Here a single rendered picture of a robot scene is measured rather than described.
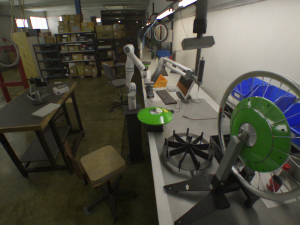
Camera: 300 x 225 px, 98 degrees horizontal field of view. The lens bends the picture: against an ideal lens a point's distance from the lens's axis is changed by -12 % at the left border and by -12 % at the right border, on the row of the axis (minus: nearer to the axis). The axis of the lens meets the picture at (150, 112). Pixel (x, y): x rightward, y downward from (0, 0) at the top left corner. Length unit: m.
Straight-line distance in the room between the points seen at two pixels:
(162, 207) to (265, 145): 0.58
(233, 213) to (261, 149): 0.44
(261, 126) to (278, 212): 0.59
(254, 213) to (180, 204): 0.40
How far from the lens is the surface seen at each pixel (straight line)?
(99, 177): 1.44
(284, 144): 0.64
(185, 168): 1.00
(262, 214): 1.06
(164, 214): 0.89
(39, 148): 2.64
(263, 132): 0.66
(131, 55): 1.59
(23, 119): 1.89
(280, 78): 0.63
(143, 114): 1.28
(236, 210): 1.01
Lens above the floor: 1.72
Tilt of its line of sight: 29 degrees down
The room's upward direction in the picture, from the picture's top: straight up
